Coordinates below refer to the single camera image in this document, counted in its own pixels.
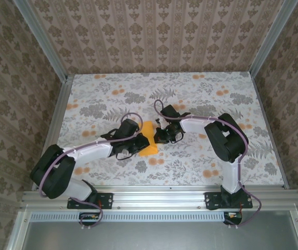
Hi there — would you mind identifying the aluminium cross rail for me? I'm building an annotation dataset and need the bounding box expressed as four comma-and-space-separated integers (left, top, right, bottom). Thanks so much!
21, 186, 298, 210

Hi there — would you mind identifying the aluminium side rail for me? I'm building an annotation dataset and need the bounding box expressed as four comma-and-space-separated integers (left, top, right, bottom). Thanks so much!
251, 74, 289, 190
31, 75, 74, 191

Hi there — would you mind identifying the aluminium frame post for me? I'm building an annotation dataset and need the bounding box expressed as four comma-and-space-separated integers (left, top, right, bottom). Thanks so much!
15, 0, 70, 81
249, 0, 298, 76

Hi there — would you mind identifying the floral table cover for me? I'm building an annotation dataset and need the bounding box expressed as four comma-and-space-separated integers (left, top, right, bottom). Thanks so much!
46, 72, 287, 187

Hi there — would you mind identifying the slotted grey cable duct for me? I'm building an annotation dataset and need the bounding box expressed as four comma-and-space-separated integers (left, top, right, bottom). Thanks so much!
30, 211, 226, 221

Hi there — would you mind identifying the grey metal panel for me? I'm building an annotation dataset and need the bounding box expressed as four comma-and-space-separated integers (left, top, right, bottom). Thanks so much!
7, 210, 298, 250

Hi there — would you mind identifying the small black circuit board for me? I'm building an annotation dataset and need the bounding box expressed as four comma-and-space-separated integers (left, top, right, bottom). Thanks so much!
223, 211, 243, 225
79, 212, 100, 226

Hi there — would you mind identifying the orange paper sheet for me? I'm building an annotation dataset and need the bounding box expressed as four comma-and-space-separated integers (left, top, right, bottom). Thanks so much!
138, 120, 159, 158

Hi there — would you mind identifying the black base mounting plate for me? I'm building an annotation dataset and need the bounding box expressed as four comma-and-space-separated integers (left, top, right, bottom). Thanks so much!
204, 192, 253, 210
67, 192, 114, 210

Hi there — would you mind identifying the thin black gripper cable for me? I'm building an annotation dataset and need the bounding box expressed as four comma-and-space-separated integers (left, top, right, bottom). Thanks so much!
115, 152, 134, 160
171, 132, 185, 144

